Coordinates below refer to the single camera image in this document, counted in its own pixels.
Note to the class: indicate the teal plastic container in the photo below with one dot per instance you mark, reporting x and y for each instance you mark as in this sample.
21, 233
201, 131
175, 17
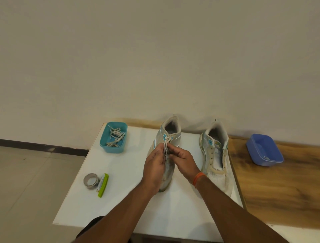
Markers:
103, 142

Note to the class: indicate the worn white sneaker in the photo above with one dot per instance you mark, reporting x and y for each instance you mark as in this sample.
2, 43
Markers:
220, 172
172, 125

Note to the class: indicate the orange thread wristband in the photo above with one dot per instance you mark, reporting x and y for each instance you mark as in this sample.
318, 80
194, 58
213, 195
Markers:
198, 179

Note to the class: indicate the grey tape roll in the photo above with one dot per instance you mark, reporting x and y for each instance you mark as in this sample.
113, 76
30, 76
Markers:
87, 185

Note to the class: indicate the person's left forearm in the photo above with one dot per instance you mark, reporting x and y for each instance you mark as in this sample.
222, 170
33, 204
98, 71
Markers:
117, 217

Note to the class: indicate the blue plastic container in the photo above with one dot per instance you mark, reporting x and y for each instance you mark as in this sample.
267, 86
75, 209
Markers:
262, 147

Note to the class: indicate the black trousers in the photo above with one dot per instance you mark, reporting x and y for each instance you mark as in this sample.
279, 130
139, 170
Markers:
87, 227

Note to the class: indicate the person's right forearm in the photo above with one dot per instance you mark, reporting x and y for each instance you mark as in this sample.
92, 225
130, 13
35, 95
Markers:
237, 215

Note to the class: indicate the person's right hand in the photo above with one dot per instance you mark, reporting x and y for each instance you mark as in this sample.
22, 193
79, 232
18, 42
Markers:
186, 162

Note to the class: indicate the green utility cutter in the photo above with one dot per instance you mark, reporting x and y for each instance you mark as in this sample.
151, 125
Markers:
103, 186

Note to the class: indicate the person's left hand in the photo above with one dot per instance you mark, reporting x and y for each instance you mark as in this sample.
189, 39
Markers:
153, 170

